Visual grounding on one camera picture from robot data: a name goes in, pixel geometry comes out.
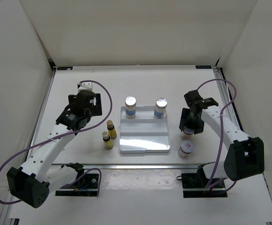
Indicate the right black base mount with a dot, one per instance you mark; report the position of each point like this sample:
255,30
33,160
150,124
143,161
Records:
193,188

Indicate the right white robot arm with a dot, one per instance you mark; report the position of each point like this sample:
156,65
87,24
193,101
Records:
245,156

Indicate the lower yellow small bottle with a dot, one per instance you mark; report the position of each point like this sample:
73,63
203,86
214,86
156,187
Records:
107,140

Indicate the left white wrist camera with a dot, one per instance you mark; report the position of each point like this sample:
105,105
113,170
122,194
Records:
85,86

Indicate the white divided tray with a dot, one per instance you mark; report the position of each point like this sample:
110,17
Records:
143,134

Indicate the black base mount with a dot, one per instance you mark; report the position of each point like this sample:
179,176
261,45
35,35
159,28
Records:
193,188
87,186

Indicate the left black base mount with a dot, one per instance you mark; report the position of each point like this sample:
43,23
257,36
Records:
87,186

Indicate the yellow small bottle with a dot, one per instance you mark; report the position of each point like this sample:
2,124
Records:
107,140
111,129

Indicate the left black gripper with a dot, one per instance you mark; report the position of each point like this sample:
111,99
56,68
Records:
96,110

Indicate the blue label shaker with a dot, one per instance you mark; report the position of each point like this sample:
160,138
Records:
130,107
160,108

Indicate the upper yellow small bottle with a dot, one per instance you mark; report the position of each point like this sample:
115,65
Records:
111,129

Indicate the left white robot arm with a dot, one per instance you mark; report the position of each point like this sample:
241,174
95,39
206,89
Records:
64,131

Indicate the aluminium front rail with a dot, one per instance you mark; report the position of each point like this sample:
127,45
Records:
138,166

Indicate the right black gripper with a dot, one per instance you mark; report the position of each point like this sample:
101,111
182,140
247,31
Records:
198,127

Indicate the red cap jar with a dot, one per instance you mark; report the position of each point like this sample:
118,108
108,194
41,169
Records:
186,148
187,133

